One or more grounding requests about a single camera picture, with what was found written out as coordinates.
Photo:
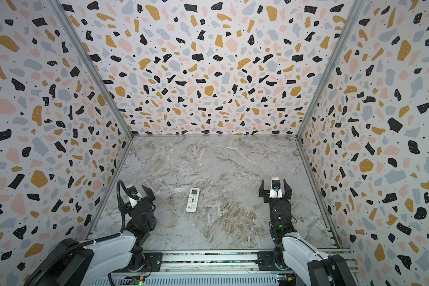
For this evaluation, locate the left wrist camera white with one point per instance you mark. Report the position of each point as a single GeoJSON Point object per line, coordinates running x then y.
{"type": "Point", "coordinates": [134, 197]}

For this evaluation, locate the white remote control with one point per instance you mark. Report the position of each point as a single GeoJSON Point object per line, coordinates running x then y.
{"type": "Point", "coordinates": [193, 199]}

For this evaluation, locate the electronics board with wires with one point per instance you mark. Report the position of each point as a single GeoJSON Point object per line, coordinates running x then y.
{"type": "Point", "coordinates": [136, 280]}

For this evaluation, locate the right electronics board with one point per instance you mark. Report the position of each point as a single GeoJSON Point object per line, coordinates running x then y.
{"type": "Point", "coordinates": [286, 279]}

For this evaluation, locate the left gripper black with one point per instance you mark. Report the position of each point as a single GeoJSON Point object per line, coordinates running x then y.
{"type": "Point", "coordinates": [149, 196]}

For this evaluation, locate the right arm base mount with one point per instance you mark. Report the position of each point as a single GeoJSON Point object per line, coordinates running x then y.
{"type": "Point", "coordinates": [281, 262]}

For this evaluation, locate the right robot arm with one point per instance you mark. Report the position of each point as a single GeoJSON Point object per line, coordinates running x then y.
{"type": "Point", "coordinates": [310, 266]}

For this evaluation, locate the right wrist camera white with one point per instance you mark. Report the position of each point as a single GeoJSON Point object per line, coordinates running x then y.
{"type": "Point", "coordinates": [276, 191]}

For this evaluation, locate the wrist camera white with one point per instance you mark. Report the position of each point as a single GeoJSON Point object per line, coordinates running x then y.
{"type": "Point", "coordinates": [276, 191]}
{"type": "Point", "coordinates": [134, 197]}

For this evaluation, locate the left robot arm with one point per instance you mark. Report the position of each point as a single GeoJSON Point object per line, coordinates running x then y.
{"type": "Point", "coordinates": [73, 263]}

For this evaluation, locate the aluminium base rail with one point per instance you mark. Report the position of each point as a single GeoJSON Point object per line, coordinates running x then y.
{"type": "Point", "coordinates": [201, 268]}

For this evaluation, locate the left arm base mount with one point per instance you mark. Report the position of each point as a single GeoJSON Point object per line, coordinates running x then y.
{"type": "Point", "coordinates": [143, 263]}

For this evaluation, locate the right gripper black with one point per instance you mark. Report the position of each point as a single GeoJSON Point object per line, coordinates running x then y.
{"type": "Point", "coordinates": [286, 192]}

